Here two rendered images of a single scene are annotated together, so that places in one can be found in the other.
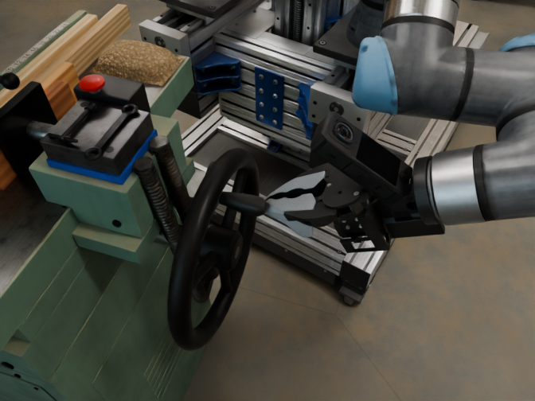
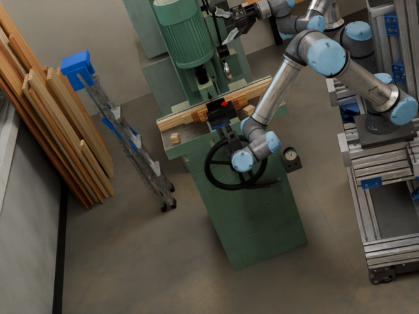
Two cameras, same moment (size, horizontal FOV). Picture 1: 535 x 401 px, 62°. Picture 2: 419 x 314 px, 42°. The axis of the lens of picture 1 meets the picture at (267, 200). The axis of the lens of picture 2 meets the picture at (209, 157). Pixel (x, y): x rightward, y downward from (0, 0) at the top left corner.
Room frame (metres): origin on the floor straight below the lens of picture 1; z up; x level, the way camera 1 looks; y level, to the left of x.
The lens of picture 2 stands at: (-0.27, -1.83, 2.24)
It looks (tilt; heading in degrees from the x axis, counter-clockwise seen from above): 34 degrees down; 74
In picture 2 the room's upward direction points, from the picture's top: 22 degrees counter-clockwise
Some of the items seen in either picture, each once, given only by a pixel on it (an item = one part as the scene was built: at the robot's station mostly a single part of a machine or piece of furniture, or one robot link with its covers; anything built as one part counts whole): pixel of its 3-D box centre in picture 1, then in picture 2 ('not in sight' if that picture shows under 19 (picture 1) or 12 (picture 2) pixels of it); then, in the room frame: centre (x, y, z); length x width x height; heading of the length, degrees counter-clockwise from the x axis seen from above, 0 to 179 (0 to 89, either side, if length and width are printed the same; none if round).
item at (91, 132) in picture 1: (104, 122); (221, 114); (0.43, 0.20, 0.99); 0.13 x 0.11 x 0.06; 162
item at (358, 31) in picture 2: not in sight; (358, 38); (1.20, 0.17, 0.98); 0.13 x 0.12 x 0.14; 111
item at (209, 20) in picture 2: not in sight; (215, 25); (0.68, 0.55, 1.23); 0.09 x 0.08 x 0.15; 72
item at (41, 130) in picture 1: (47, 133); (219, 111); (0.45, 0.29, 0.95); 0.09 x 0.07 x 0.09; 162
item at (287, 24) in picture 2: not in sight; (288, 24); (0.85, 0.15, 1.24); 0.11 x 0.08 x 0.11; 111
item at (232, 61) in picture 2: not in sight; (230, 63); (0.68, 0.52, 1.02); 0.09 x 0.07 x 0.12; 162
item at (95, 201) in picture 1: (115, 167); (225, 127); (0.42, 0.20, 0.91); 0.15 x 0.14 x 0.09; 162
